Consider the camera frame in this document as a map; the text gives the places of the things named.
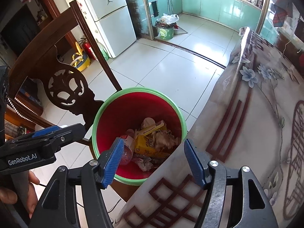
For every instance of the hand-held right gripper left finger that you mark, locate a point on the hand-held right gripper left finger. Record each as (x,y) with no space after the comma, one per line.
(112,163)

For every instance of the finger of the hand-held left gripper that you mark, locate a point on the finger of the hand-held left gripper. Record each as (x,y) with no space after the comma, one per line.
(71,133)

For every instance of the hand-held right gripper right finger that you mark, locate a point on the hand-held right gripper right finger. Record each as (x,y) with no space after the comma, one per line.
(193,163)

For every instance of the clear plastic water bottle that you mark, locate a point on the clear plastic water bottle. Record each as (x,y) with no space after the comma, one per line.
(129,152)

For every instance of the silver foil wrapper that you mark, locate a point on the silver foil wrapper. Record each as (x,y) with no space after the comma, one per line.
(144,162)

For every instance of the yellow cardboard box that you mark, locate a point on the yellow cardboard box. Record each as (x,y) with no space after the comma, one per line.
(144,144)

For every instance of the pale yellow slim box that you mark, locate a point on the pale yellow slim box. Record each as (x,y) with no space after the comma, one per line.
(152,127)

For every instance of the red bin with green rim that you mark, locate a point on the red bin with green rim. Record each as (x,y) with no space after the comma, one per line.
(142,106)

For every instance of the person's left hand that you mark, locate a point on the person's left hand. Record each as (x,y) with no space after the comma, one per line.
(7,198)

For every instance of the crumpled paper tissue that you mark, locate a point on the crumpled paper tissue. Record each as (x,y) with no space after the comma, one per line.
(166,140)

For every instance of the white crumpled paper ball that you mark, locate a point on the white crumpled paper ball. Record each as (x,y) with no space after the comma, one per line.
(148,123)

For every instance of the floral tablecloth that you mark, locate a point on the floral tablecloth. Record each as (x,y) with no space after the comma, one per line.
(249,135)

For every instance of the yellow toy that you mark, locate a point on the yellow toy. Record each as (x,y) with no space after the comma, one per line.
(82,61)

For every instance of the red fire extinguisher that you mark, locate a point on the red fire extinguisher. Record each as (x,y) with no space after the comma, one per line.
(89,49)

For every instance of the green detergent bottle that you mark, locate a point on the green detergent bottle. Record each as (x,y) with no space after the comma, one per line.
(103,51)

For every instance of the carved wooden chair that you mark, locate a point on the carved wooden chair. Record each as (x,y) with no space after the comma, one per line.
(47,47)

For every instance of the white refrigerator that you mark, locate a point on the white refrigerator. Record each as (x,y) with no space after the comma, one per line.
(114,23)

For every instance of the green kitchen waste bin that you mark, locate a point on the green kitchen waste bin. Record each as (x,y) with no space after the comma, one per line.
(165,33)

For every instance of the glass sliding door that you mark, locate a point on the glass sliding door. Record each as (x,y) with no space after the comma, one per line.
(137,9)

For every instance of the white plastic bag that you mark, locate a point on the white plastic bag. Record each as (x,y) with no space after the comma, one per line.
(169,18)

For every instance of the teal kitchen cabinets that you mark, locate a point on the teal kitchen cabinets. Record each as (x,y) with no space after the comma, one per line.
(213,4)

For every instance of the plaid garment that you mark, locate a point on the plaid garment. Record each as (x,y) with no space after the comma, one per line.
(280,16)

